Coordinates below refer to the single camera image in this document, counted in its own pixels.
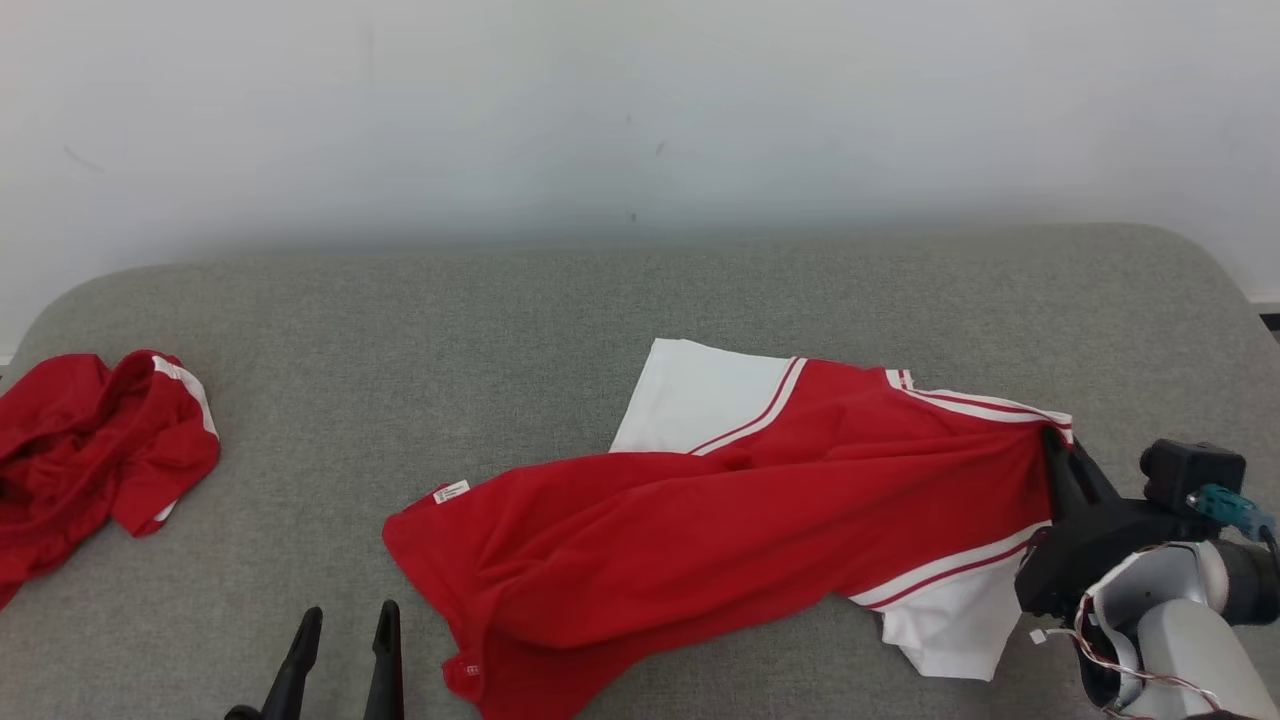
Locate thin red white wires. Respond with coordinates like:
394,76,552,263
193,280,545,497
1030,590,1226,719

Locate grey fabric sofa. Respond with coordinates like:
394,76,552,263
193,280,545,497
0,222,1280,720

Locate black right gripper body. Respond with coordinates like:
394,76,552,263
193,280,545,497
1015,497,1217,617

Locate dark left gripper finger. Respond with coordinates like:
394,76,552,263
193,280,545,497
258,606,323,720
363,600,405,720

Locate teal plug camera cable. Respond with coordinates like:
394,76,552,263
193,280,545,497
1188,484,1279,546

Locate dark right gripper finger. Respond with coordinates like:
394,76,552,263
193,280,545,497
1040,426,1122,522

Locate red white short-sleeve jersey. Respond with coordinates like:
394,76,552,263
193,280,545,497
0,350,221,611
383,338,1076,720

